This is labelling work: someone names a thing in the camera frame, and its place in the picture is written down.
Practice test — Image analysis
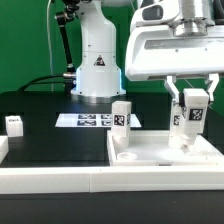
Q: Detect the white square tabletop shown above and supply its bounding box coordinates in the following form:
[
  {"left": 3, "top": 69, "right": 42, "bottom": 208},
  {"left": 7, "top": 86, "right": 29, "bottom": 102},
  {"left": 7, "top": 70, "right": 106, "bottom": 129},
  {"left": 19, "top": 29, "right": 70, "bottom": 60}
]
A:
[{"left": 107, "top": 130, "right": 224, "bottom": 166}]

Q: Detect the white U-shaped obstacle wall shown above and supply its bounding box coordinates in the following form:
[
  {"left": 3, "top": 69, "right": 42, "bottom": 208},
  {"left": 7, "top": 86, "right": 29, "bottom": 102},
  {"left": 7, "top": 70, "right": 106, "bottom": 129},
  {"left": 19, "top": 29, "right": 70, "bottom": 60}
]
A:
[{"left": 0, "top": 134, "right": 224, "bottom": 195}]

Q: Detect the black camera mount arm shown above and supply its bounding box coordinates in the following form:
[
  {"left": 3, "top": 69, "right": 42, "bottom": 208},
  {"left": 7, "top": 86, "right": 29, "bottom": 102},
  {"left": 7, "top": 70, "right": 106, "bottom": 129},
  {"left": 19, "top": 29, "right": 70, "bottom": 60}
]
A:
[{"left": 55, "top": 0, "right": 80, "bottom": 74}]

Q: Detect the grey cable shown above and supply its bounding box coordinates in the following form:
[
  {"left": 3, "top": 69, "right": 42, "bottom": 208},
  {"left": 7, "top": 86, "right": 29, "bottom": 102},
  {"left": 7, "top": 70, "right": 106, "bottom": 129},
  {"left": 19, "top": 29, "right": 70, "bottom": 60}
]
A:
[{"left": 45, "top": 0, "right": 56, "bottom": 93}]

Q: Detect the black cable bundle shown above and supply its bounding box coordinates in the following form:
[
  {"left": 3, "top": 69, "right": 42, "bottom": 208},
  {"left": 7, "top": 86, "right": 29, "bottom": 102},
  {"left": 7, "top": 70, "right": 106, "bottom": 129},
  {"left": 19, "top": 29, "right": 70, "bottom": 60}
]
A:
[{"left": 18, "top": 73, "right": 78, "bottom": 93}]

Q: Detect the AprilTag base sheet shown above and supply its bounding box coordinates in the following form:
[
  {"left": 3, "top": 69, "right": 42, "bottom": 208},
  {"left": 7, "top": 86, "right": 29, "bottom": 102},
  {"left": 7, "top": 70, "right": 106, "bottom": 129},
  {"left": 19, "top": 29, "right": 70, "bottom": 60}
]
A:
[{"left": 55, "top": 113, "right": 141, "bottom": 128}]

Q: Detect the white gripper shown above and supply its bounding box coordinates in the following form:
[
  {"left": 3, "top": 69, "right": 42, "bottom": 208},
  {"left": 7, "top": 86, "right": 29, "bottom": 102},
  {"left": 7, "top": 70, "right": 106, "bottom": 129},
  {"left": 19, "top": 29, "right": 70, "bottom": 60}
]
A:
[{"left": 125, "top": 3, "right": 224, "bottom": 105}]

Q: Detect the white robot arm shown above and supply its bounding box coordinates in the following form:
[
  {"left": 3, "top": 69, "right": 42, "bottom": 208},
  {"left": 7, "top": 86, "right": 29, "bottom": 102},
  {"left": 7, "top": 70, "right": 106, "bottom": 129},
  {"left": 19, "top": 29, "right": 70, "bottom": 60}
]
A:
[{"left": 72, "top": 0, "right": 224, "bottom": 104}]

